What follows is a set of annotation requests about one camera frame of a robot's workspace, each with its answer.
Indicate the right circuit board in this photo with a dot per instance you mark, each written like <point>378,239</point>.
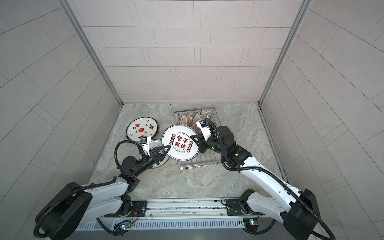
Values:
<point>251,225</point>

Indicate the sunburst plate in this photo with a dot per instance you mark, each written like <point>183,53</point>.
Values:
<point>183,120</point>
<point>196,118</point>

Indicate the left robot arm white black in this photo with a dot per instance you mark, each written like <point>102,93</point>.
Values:
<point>53,227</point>

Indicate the circuit board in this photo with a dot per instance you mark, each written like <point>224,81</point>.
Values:
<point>123,226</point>
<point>251,225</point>

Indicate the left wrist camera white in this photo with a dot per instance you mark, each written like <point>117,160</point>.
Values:
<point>145,144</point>

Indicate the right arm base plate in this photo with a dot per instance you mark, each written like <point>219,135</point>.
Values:
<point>235,208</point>

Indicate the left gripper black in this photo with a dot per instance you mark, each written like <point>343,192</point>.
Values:
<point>154,154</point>

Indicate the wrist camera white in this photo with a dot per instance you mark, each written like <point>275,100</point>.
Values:
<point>204,126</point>
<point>145,144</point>

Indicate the left circuit board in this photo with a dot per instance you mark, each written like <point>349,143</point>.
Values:
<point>123,226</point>

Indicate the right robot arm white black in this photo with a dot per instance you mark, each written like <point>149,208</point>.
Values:
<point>299,226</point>

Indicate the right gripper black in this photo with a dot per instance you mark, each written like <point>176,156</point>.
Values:
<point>204,142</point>

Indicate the sunburst plate front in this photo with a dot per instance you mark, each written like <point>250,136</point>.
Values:
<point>183,120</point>

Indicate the aluminium mounting rail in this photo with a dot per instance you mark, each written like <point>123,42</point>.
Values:
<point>186,207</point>

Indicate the red characters white plate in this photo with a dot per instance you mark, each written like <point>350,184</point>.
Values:
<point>156,151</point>

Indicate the ventilation grille strip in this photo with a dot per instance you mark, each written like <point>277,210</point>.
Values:
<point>168,224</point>

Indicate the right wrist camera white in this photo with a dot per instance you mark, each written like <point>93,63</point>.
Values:
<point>204,126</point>

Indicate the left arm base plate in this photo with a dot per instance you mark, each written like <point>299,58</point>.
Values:
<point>132,209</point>

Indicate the watermelon pattern plate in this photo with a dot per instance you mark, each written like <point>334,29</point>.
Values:
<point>142,127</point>

